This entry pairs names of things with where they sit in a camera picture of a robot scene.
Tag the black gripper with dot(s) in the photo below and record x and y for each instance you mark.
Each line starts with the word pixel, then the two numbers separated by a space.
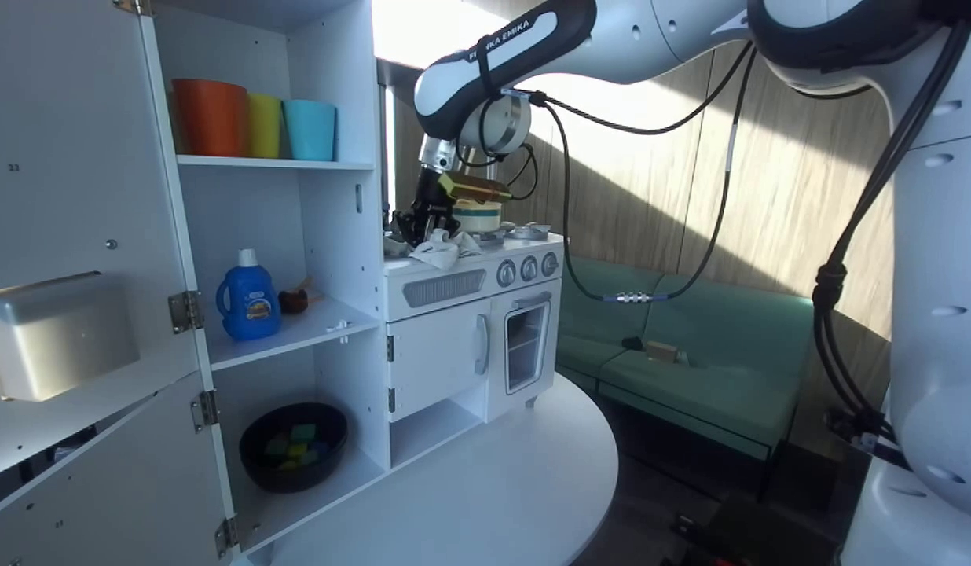
pixel 437 174

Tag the white towel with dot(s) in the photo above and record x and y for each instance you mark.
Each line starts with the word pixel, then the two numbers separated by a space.
pixel 437 250

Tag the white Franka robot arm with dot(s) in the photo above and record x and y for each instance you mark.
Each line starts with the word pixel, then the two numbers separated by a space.
pixel 924 262

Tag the white toy kitchen cabinet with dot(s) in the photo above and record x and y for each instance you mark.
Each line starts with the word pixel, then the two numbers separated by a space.
pixel 329 262

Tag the tall white cabinet door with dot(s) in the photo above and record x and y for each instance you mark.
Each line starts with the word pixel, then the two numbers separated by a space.
pixel 78 158

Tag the short white cabinet door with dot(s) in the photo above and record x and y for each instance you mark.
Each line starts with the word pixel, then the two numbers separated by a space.
pixel 109 491

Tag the grey stove knob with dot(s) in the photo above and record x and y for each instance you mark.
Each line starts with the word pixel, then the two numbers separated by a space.
pixel 548 262
pixel 528 267
pixel 508 274

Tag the teal plastic cup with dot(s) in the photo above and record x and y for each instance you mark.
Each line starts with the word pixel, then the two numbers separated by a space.
pixel 312 129

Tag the small dark brown object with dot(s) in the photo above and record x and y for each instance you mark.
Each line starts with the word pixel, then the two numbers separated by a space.
pixel 293 304

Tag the white oven door with window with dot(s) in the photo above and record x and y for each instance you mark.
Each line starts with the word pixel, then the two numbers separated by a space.
pixel 528 343

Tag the green cup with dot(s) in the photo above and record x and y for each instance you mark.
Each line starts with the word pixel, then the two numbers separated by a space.
pixel 264 126

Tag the blue detergent bottle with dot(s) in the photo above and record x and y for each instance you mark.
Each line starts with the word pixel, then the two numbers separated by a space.
pixel 249 304

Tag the orange plastic cup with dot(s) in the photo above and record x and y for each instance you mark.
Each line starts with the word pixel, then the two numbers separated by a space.
pixel 208 118

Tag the silver door hinge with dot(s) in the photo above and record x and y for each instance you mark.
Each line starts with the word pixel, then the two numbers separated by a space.
pixel 184 312
pixel 224 535
pixel 207 411

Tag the black bowl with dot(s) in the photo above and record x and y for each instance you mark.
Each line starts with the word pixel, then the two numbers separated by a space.
pixel 293 445

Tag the round white table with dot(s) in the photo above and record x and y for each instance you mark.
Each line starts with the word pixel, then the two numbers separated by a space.
pixel 485 491

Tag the green sofa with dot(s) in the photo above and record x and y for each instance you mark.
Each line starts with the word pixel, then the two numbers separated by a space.
pixel 704 356

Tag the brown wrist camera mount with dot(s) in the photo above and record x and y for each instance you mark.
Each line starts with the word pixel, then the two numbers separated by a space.
pixel 478 190

